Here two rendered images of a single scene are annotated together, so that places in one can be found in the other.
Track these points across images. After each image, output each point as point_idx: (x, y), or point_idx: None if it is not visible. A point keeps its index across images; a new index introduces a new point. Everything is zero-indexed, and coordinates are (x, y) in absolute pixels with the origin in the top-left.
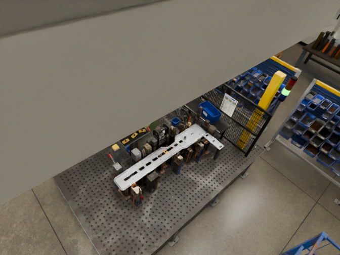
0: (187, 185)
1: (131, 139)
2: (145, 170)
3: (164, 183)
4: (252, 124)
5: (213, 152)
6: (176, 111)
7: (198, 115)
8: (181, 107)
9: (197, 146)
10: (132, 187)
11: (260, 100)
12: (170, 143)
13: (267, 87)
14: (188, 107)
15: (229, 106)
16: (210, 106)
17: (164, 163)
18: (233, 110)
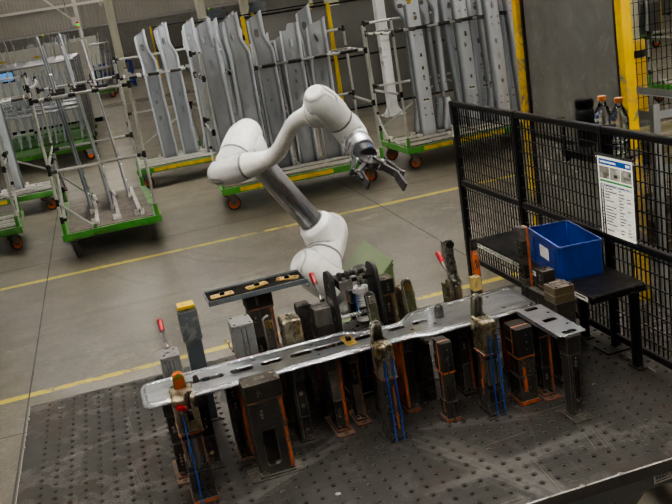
0: (417, 471)
1: (240, 292)
2: (251, 373)
3: (331, 459)
4: None
5: (583, 397)
6: (353, 162)
7: (520, 262)
8: (379, 159)
9: (475, 334)
10: (171, 388)
11: None
12: None
13: None
14: (503, 256)
15: (619, 200)
16: (576, 237)
17: (357, 405)
18: (633, 209)
